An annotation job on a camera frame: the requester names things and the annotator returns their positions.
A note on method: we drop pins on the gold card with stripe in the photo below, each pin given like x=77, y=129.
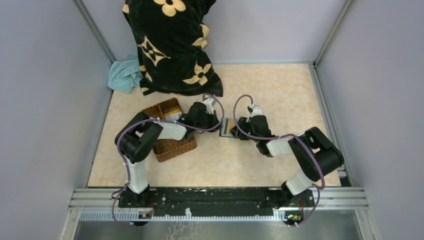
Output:
x=228, y=127

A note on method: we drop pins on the brown woven divided basket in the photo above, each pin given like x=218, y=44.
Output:
x=170, y=143

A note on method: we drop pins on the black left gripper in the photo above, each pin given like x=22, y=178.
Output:
x=213, y=122

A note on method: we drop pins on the black floral blanket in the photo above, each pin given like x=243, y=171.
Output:
x=171, y=36

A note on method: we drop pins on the navy blue card holder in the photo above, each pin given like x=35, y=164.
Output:
x=228, y=127

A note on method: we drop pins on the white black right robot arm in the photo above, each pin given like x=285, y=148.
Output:
x=316, y=155

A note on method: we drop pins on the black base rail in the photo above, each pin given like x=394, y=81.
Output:
x=273, y=197

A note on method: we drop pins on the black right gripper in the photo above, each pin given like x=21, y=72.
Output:
x=242, y=127

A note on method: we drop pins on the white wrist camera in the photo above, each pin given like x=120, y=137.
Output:
x=254, y=110
x=209, y=104

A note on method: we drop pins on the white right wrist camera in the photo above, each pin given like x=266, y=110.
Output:
x=254, y=110

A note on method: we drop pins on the light blue cloth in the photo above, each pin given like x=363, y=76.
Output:
x=125, y=75

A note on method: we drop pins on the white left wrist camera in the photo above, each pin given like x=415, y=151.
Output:
x=209, y=104

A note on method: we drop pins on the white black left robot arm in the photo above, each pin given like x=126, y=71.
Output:
x=138, y=138

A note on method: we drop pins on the white magnetic stripe card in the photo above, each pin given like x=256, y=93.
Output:
x=173, y=115

